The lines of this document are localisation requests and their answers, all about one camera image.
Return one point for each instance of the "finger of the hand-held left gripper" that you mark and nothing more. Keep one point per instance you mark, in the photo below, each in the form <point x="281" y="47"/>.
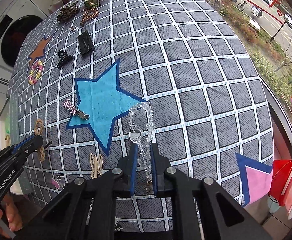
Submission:
<point x="29" y="143"/>
<point x="47" y="145"/>

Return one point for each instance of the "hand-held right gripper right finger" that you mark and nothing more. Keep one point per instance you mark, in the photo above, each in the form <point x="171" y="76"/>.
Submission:
<point x="154" y="175"/>

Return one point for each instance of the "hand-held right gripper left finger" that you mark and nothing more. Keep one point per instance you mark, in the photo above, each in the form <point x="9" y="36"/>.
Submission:
<point x="133" y="172"/>

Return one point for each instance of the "white box with green rim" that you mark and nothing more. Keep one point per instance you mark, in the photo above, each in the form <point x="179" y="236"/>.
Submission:
<point x="13" y="120"/>

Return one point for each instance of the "beige rabbit hair clip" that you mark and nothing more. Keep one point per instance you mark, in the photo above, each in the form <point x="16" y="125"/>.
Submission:
<point x="95" y="168"/>

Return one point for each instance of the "small black hair claw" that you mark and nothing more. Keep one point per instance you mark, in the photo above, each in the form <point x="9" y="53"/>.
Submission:
<point x="63" y="59"/>

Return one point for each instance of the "person's left hand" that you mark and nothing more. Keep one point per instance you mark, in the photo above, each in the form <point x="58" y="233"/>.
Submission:
<point x="11" y="215"/>

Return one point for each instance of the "silver pink star hair clip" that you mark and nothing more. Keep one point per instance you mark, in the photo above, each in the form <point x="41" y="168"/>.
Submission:
<point x="81" y="115"/>

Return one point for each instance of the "grey checked star tablecloth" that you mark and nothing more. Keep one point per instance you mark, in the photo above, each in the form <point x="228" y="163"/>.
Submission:
<point x="185" y="80"/>

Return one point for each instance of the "black rectangular hair claw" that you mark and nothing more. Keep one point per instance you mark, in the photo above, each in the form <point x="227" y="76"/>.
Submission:
<point x="85" y="42"/>

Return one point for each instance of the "small silver hair clip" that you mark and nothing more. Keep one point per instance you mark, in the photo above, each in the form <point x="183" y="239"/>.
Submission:
<point x="73" y="28"/>

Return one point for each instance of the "white washing machine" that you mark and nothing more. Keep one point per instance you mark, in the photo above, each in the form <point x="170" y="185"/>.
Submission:
<point x="13" y="22"/>

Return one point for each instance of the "red plastic container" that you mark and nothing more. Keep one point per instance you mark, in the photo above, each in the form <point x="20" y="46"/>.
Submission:
<point x="283" y="180"/>

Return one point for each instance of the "brown striped hair claw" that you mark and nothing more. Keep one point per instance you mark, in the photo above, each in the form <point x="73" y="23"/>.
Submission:
<point x="89" y="13"/>

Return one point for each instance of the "dark green hair accessory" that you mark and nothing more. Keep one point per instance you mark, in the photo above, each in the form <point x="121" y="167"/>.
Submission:
<point x="91" y="3"/>

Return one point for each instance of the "parked scooter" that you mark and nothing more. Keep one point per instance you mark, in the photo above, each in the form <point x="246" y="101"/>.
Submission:
<point x="255" y="11"/>

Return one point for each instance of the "red window decal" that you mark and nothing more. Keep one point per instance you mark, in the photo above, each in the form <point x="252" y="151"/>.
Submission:
<point x="268" y="12"/>

